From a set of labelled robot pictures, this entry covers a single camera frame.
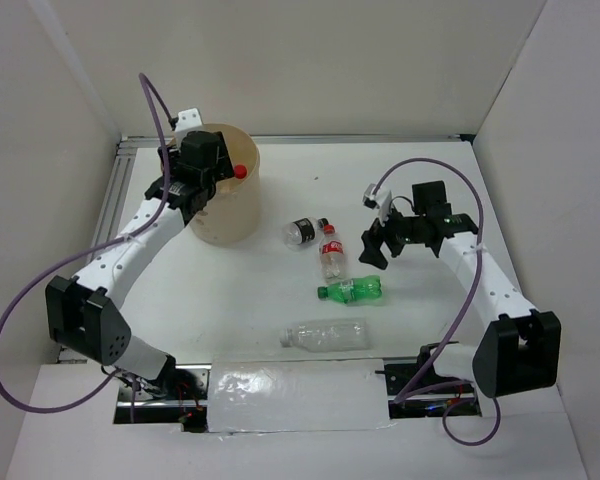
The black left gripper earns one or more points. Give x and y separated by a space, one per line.
224 169

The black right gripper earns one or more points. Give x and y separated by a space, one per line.
373 239

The large clear bottle red label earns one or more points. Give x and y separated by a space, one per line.
230 185

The green plastic bottle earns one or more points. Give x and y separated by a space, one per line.
354 290

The large clear unlabelled bottle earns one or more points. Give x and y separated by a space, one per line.
325 336

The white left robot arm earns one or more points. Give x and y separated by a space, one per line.
84 311

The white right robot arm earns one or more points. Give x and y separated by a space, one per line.
519 349

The beige plastic bin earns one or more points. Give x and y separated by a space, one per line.
227 219

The small clear bottle red label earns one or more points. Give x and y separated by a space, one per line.
332 256

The clear bottle black label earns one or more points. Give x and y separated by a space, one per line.
303 231

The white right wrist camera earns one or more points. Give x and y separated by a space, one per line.
379 199

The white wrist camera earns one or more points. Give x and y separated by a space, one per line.
379 199
186 121

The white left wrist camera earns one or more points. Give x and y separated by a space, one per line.
186 121

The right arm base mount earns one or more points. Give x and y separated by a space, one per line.
434 393

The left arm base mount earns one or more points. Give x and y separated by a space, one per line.
183 404

